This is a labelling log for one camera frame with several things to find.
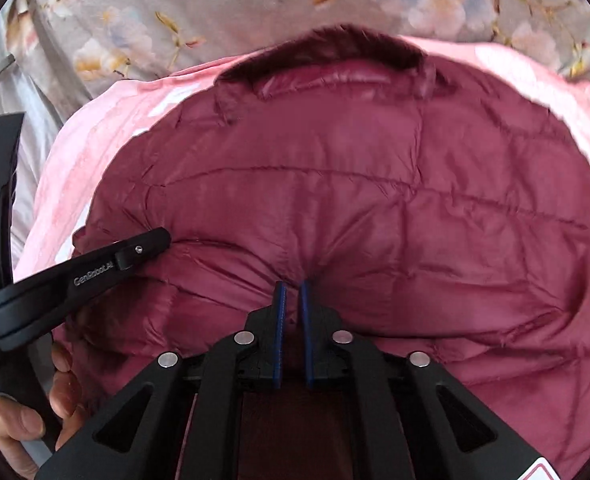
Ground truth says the maroon puffer jacket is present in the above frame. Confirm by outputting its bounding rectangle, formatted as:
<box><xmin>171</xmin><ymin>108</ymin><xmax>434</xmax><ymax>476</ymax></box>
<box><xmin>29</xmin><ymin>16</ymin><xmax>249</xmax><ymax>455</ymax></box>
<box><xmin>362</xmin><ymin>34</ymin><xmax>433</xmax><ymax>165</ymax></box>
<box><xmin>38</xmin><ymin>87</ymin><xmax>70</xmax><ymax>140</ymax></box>
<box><xmin>64</xmin><ymin>24</ymin><xmax>590</xmax><ymax>480</ymax></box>

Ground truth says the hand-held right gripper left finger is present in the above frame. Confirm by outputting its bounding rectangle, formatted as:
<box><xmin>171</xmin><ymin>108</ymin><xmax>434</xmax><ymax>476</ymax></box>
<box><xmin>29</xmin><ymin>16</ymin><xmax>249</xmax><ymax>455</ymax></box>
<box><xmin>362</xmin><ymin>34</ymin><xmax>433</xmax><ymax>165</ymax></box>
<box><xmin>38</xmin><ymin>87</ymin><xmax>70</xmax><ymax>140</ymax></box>
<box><xmin>35</xmin><ymin>282</ymin><xmax>288</xmax><ymax>480</ymax></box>

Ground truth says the pink patterned blanket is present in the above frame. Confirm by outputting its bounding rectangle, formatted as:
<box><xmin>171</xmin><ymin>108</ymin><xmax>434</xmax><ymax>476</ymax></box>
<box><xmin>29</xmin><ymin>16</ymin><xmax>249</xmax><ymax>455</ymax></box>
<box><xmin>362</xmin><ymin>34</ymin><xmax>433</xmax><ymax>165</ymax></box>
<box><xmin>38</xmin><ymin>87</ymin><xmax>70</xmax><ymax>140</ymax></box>
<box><xmin>12</xmin><ymin>34</ymin><xmax>590</xmax><ymax>286</ymax></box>

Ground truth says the person's left hand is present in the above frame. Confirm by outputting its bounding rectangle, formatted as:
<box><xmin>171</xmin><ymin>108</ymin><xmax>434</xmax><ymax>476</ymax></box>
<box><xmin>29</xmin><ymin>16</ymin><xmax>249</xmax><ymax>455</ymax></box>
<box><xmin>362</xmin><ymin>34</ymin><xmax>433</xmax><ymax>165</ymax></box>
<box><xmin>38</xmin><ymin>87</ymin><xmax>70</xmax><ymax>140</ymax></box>
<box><xmin>0</xmin><ymin>344</ymin><xmax>85</xmax><ymax>480</ymax></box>

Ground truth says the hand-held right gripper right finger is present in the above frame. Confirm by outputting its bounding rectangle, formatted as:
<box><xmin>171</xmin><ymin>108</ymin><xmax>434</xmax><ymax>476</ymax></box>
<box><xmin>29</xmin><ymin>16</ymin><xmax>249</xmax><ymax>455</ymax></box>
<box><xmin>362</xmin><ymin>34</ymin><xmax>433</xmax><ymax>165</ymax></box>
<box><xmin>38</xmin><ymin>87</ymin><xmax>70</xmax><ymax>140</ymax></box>
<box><xmin>300</xmin><ymin>280</ymin><xmax>548</xmax><ymax>480</ymax></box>

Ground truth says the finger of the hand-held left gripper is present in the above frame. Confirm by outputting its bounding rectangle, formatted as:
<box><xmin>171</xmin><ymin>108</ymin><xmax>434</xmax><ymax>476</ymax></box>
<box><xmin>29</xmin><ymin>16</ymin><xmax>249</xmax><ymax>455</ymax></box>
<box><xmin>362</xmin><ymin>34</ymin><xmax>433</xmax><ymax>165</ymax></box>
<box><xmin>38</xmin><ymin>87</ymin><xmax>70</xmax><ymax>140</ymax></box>
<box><xmin>45</xmin><ymin>227</ymin><xmax>172</xmax><ymax>313</ymax></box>

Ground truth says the grey floral quilt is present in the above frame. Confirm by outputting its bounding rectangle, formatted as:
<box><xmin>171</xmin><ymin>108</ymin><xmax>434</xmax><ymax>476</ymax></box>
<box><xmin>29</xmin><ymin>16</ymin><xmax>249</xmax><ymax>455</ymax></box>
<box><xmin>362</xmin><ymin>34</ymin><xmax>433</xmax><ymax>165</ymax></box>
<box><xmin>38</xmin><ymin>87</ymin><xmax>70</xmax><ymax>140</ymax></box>
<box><xmin>5</xmin><ymin>0</ymin><xmax>590</xmax><ymax>96</ymax></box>

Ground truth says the white satin curtain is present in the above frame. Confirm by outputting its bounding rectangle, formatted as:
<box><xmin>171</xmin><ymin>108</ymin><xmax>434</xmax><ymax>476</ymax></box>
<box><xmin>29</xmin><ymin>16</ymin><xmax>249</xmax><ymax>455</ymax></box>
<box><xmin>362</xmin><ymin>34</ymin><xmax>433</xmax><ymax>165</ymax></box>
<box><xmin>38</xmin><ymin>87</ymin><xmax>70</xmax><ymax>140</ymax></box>
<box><xmin>0</xmin><ymin>5</ymin><xmax>66</xmax><ymax>281</ymax></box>

